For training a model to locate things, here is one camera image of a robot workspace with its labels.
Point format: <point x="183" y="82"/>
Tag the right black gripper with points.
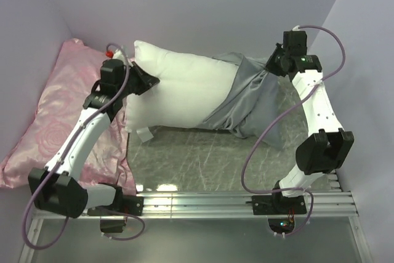
<point x="270" y="64"/>

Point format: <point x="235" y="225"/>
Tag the white pillow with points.
<point x="190" y="88"/>

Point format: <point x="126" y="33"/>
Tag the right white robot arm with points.
<point x="328" y="143"/>

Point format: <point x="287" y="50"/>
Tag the pink satin rose pillow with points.
<point x="76" y="70"/>

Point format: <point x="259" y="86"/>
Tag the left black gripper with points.
<point x="146" y="80"/>

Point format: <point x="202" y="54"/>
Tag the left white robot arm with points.
<point x="55" y="188"/>

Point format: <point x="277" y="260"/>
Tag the grey pillowcase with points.
<point x="250" y="106"/>

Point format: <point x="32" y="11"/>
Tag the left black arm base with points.
<point x="129" y="207"/>

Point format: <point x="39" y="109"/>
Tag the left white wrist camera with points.
<point x="113" y="52"/>

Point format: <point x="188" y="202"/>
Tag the grey marble mat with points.
<point x="190" y="160"/>

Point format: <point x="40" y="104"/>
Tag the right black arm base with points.
<point x="267" y="206"/>

